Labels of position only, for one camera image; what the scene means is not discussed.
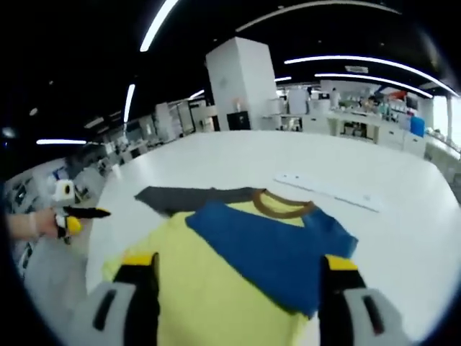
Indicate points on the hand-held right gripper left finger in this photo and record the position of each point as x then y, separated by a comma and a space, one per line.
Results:
108, 317

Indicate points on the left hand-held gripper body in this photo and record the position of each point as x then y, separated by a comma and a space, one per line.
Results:
64, 191

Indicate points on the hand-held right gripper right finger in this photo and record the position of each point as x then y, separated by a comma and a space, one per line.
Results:
354, 317

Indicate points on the yellow blue grey garment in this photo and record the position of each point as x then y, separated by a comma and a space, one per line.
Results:
201, 288

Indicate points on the person's left hand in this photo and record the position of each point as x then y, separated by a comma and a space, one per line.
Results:
45, 223

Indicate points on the white ceiling light strip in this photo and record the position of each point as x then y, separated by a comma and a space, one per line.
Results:
283, 78
158, 25
360, 58
129, 102
371, 78
196, 94
61, 142

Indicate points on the black cabinet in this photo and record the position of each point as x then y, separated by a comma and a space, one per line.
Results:
238, 120

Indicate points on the white cabinet counter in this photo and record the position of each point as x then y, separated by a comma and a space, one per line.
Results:
389, 135

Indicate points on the blue bin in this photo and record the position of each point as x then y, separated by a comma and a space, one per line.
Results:
417, 126

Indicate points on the white square pillar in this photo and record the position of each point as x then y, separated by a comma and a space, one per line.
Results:
241, 79

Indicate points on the white tall cabinet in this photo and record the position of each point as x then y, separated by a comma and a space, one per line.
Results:
297, 101

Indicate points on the ceiling air vent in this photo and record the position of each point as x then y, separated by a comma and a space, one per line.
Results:
356, 68

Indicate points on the curved ceiling rail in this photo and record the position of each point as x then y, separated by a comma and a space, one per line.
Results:
313, 6

